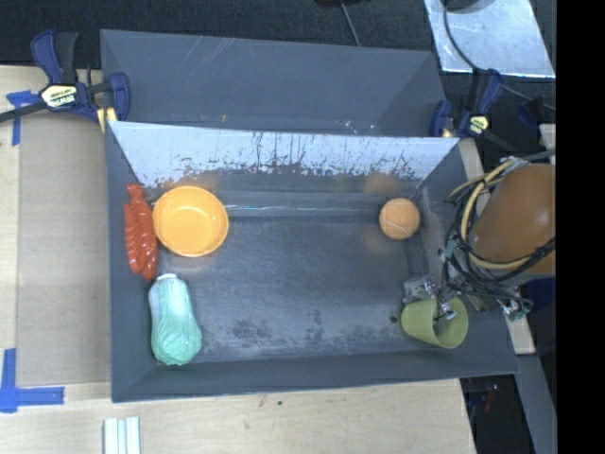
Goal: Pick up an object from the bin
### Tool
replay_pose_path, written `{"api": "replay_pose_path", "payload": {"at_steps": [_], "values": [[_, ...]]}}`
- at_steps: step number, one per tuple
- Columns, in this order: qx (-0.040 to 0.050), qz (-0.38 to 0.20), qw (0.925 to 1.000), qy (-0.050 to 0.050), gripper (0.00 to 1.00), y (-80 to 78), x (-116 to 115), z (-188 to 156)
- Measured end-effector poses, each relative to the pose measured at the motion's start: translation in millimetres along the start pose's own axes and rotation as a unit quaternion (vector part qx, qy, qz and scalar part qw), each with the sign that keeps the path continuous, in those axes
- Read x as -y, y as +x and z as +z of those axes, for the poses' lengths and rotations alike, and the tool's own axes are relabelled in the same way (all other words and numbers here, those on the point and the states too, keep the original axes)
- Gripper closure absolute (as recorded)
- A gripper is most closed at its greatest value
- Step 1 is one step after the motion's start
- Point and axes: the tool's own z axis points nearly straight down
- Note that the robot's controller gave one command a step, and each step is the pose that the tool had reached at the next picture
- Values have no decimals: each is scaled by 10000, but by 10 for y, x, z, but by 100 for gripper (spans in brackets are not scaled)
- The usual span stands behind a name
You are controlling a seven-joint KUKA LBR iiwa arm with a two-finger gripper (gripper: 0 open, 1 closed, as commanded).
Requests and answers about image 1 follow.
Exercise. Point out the orange bowl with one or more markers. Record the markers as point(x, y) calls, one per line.
point(190, 221)

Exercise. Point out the brown cardboard board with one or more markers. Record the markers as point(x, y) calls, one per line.
point(61, 253)

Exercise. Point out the green and white toy cabbage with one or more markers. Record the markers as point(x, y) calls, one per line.
point(174, 329)

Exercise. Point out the orange ball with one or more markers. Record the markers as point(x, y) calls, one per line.
point(399, 219)

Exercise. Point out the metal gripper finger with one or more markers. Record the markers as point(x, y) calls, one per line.
point(418, 289)
point(445, 311)

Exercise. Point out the grey metal bin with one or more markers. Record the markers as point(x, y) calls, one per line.
point(302, 277)

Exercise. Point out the olive green cup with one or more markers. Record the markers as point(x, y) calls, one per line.
point(418, 324)

